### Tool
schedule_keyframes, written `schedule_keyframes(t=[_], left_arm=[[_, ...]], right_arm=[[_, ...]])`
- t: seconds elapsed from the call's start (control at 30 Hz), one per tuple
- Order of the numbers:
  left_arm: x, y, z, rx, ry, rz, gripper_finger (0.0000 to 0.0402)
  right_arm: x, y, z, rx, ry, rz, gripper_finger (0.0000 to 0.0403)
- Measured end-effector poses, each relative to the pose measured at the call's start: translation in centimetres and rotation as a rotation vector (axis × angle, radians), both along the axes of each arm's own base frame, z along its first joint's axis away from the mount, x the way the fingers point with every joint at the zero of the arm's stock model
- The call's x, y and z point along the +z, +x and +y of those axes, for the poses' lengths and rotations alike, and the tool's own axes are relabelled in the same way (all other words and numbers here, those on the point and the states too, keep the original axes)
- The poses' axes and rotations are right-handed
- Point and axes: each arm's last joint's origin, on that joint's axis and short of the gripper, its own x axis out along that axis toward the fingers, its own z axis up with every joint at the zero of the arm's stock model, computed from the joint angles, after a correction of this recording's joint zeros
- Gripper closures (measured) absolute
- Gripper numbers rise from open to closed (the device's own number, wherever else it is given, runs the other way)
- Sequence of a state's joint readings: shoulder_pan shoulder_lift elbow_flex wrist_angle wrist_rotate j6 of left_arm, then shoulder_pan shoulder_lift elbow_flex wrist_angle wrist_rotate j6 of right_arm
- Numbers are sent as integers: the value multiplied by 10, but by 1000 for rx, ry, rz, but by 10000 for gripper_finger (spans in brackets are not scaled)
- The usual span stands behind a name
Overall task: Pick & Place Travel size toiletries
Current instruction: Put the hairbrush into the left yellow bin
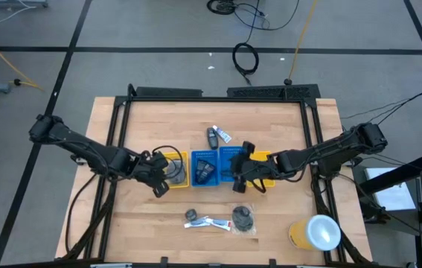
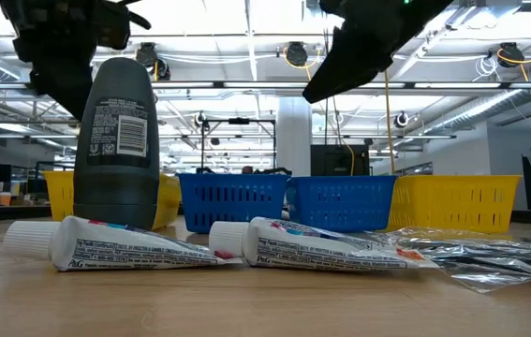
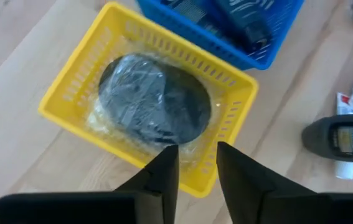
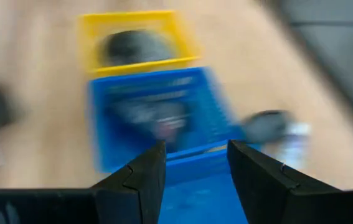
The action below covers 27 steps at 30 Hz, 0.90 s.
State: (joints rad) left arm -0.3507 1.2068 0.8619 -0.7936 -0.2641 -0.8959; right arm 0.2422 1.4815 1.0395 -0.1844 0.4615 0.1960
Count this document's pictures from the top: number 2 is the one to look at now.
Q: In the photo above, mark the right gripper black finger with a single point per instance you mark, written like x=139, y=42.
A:
x=349, y=61

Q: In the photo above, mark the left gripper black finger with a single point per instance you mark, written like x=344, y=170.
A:
x=63, y=89

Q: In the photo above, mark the grey travel deodorant stick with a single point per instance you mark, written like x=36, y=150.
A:
x=115, y=187

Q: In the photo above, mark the blue plastic basket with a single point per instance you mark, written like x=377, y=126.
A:
x=340, y=183
x=232, y=185

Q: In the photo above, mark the yellow plastic basket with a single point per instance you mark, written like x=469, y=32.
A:
x=59, y=196
x=452, y=185

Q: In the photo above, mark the white travel toothpaste tube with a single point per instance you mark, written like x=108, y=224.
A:
x=316, y=255
x=129, y=253

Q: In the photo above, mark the clear bag with black item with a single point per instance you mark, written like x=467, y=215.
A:
x=480, y=262

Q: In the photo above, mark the white building column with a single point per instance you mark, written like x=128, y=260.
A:
x=293, y=136

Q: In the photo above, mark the black square panel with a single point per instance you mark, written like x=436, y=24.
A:
x=335, y=161

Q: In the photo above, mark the orange cup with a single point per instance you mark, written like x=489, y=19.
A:
x=5, y=199

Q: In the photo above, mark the person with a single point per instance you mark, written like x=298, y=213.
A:
x=246, y=169

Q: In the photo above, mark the black metal stand frame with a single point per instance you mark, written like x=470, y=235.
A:
x=239, y=121

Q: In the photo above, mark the black metal table frame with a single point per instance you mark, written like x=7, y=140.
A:
x=7, y=213

